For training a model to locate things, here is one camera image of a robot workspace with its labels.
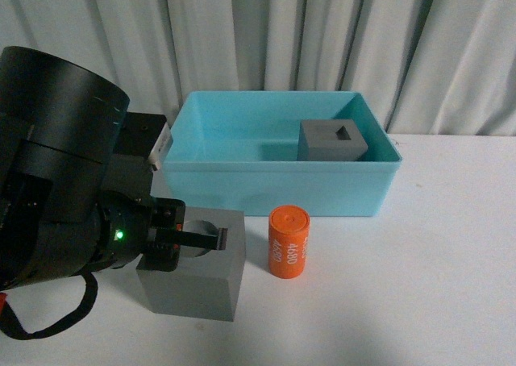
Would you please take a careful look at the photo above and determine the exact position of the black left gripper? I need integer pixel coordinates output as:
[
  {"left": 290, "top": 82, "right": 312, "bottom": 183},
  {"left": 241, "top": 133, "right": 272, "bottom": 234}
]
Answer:
[{"left": 96, "top": 191, "right": 228, "bottom": 272}]

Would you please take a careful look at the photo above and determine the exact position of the gray cube with round hole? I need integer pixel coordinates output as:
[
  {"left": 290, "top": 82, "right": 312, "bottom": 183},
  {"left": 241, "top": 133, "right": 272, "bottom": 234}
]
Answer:
[{"left": 136, "top": 207, "right": 246, "bottom": 321}]

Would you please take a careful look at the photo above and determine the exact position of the orange cylinder part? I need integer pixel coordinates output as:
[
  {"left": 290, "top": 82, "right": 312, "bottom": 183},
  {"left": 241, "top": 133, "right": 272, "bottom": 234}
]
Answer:
[{"left": 268, "top": 205, "right": 310, "bottom": 279}]

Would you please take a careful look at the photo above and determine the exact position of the gray cube with rectangular slot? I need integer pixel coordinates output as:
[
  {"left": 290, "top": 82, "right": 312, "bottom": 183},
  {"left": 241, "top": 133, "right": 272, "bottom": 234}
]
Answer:
[{"left": 297, "top": 119, "right": 368, "bottom": 161}]

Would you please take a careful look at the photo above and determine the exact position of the light blue plastic box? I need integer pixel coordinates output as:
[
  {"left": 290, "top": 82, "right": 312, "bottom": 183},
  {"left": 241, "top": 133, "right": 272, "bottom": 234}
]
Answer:
[{"left": 164, "top": 91, "right": 402, "bottom": 217}]

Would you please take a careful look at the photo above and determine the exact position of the white pleated curtain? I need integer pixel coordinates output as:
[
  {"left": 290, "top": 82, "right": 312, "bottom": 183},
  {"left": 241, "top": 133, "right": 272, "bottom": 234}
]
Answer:
[{"left": 1, "top": 0, "right": 515, "bottom": 135}]

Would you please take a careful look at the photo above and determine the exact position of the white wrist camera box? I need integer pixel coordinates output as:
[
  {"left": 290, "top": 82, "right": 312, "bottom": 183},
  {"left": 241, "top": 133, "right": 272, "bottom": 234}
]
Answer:
[{"left": 148, "top": 123, "right": 173, "bottom": 171}]

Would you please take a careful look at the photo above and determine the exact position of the black sleeved cable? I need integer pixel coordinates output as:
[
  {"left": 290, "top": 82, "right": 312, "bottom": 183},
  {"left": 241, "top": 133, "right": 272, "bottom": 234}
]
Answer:
[{"left": 0, "top": 271, "right": 99, "bottom": 341}]

